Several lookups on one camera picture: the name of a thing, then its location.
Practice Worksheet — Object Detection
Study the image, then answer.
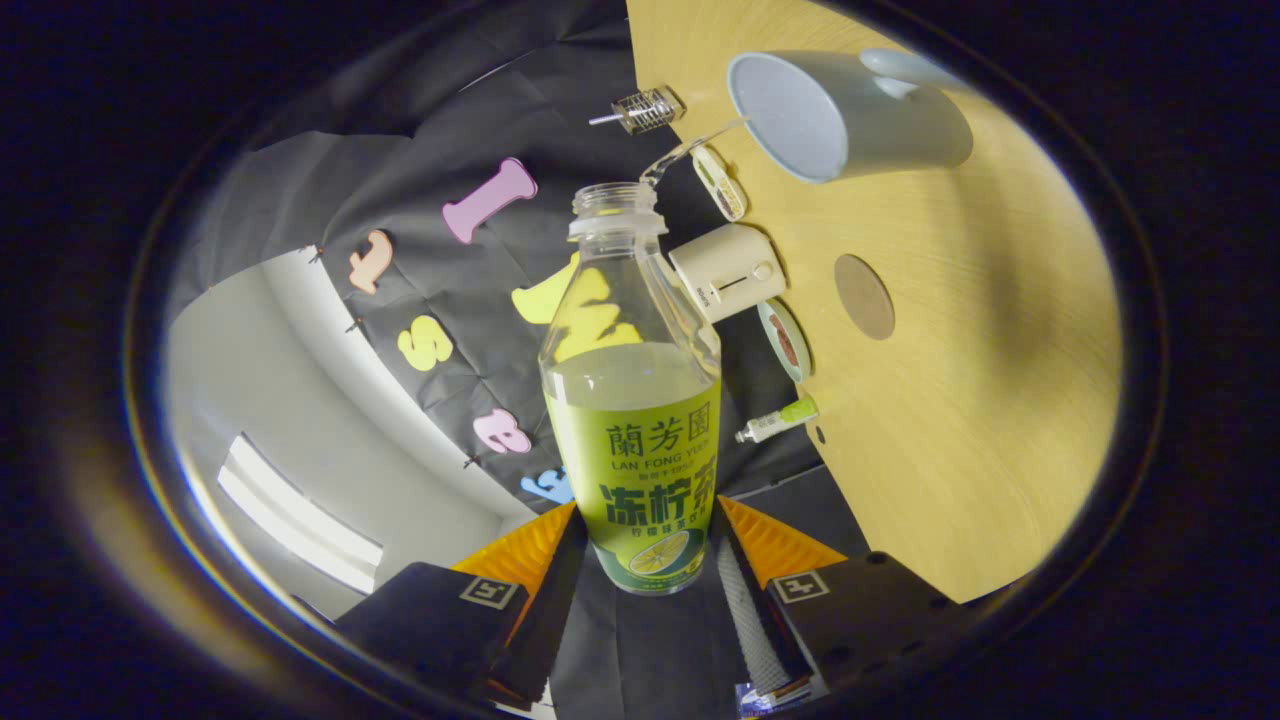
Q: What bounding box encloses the wooden table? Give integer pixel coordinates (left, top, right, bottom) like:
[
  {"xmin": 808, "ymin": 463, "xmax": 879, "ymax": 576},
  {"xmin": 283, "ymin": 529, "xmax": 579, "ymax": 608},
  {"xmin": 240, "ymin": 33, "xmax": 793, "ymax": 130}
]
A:
[{"xmin": 625, "ymin": 0, "xmax": 1123, "ymax": 605}]

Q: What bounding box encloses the pale green plate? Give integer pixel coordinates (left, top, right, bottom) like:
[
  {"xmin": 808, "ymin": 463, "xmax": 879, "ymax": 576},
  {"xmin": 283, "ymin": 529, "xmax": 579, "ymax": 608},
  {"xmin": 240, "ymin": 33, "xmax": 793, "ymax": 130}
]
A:
[{"xmin": 757, "ymin": 298, "xmax": 813, "ymax": 385}]

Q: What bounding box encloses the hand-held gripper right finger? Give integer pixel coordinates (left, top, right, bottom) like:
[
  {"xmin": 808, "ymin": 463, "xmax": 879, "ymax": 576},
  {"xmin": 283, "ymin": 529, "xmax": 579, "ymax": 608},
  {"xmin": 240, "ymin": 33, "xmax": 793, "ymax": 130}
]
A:
[{"xmin": 715, "ymin": 495, "xmax": 986, "ymax": 701}]

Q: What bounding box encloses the white divided snack tray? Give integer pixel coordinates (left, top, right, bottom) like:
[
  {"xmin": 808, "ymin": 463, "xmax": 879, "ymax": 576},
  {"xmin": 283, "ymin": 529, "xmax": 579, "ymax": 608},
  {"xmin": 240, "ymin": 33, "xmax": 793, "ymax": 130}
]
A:
[{"xmin": 690, "ymin": 144, "xmax": 749, "ymax": 223}]

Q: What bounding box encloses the ceiling light panel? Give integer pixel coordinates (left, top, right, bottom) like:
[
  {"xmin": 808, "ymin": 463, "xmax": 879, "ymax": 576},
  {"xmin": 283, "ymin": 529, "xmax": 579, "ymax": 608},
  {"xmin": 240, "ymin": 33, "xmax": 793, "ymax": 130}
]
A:
[{"xmin": 217, "ymin": 432, "xmax": 385, "ymax": 595}]

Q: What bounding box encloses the small white green bottle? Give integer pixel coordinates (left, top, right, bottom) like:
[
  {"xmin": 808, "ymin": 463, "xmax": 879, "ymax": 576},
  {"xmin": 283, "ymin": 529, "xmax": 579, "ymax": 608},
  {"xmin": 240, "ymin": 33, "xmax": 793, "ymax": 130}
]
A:
[{"xmin": 735, "ymin": 396, "xmax": 821, "ymax": 445}]

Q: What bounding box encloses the cream toaster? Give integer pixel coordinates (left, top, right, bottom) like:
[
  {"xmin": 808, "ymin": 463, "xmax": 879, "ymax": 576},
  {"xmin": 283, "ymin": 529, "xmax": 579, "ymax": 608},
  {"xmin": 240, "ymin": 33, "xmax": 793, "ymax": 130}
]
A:
[{"xmin": 668, "ymin": 222, "xmax": 787, "ymax": 324}]

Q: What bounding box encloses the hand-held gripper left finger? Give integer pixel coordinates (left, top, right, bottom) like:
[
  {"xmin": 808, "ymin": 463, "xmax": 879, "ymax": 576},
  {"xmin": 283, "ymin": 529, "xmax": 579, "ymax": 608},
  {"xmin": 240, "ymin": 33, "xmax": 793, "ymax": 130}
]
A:
[{"xmin": 335, "ymin": 500, "xmax": 591, "ymax": 706}]

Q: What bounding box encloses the clear bottle with green label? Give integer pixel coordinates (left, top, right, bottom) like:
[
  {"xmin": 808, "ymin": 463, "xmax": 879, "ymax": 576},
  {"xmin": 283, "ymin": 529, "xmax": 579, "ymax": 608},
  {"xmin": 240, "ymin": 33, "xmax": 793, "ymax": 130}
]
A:
[{"xmin": 538, "ymin": 182, "xmax": 723, "ymax": 597}]

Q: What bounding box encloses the white cup with handle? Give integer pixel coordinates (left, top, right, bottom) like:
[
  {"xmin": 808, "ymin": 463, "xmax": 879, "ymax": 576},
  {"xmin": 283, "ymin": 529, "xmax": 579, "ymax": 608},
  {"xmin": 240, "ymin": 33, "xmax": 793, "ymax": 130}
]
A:
[{"xmin": 727, "ymin": 48, "xmax": 976, "ymax": 185}]

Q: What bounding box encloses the round brown coaster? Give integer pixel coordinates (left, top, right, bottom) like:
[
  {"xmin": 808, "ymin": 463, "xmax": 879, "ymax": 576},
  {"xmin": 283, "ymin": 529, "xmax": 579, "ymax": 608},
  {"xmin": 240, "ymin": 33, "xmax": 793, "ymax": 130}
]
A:
[{"xmin": 834, "ymin": 253, "xmax": 897, "ymax": 342}]

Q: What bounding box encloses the wire mesh holder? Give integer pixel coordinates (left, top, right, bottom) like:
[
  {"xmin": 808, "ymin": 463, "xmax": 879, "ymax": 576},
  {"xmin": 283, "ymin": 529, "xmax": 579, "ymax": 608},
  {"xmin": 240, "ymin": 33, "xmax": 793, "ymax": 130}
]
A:
[{"xmin": 610, "ymin": 86, "xmax": 686, "ymax": 136}]

